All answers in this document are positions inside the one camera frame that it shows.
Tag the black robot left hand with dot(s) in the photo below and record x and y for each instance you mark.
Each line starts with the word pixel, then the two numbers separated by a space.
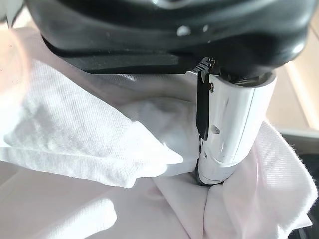
pixel 162 32

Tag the white garment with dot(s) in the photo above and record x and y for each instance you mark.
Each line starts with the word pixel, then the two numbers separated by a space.
pixel 62 124

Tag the grey front-load washing machine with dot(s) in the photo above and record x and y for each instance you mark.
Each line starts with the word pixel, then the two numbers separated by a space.
pixel 309 154

